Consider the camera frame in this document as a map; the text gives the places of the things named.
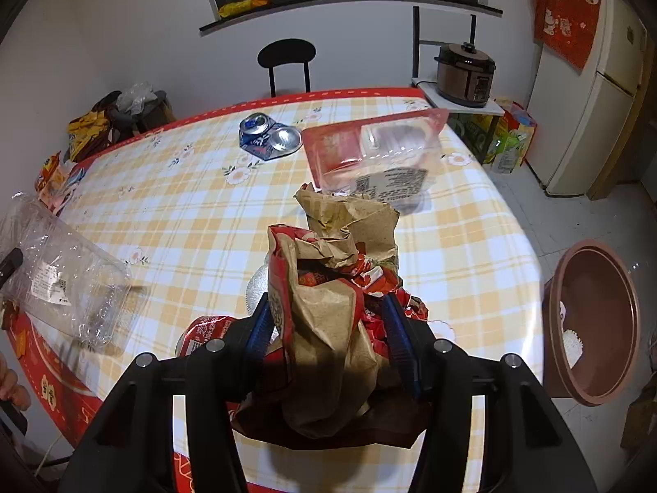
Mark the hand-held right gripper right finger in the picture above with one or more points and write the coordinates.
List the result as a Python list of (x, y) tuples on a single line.
[(398, 339)]

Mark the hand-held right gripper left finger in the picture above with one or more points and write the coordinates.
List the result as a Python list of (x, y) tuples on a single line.
[(259, 326)]

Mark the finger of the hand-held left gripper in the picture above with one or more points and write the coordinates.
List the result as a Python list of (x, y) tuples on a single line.
[(10, 265)]

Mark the clear plastic container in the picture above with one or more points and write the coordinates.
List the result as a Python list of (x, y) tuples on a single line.
[(66, 262)]

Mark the brown paper bag red print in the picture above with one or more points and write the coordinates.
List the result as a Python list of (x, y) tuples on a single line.
[(328, 328)]

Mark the white foam net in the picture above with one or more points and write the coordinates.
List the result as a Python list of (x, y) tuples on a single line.
[(571, 344)]

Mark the brown plastic trash bin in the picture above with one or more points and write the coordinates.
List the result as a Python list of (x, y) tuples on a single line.
[(605, 287)]

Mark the person's left hand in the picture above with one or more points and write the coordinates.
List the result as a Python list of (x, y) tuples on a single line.
[(10, 382)]

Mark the orange snack packets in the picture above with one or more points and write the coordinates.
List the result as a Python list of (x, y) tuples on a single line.
[(51, 177)]

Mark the yellow checked tablecloth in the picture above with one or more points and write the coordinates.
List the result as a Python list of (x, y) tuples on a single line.
[(179, 215)]

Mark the yellow snack bags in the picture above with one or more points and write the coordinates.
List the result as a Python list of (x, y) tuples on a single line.
[(90, 133)]

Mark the crushed blue drink can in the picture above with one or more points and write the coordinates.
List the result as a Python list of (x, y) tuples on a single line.
[(267, 138)]

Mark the red clear plastic tray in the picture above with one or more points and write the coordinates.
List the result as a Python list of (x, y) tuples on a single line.
[(349, 149)]

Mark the wooden stool dark seat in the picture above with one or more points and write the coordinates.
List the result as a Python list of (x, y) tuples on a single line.
[(151, 113)]

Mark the crumpled clear plastic bag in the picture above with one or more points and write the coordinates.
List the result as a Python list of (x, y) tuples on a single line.
[(134, 95)]

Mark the green printed shopping bag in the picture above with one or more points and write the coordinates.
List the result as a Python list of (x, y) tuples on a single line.
[(510, 138)]

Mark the brown electric pressure cooker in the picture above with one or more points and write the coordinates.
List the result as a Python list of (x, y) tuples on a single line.
[(464, 74)]

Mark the black round-back chair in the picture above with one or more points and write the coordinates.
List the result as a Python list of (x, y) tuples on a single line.
[(286, 54)]

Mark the cream refrigerator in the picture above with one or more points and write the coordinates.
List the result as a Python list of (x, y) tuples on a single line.
[(590, 113)]

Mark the yellow snack packet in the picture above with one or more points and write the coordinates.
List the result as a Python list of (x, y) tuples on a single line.
[(244, 5)]

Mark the black window sill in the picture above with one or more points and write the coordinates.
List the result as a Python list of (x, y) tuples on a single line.
[(410, 2)]

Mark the red printed cloth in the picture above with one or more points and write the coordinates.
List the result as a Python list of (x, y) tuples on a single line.
[(564, 15)]

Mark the red fridge magnet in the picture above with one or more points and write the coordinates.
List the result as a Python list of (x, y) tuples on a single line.
[(630, 36)]

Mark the wooden door frame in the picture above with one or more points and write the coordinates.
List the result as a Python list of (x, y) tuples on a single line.
[(616, 179)]

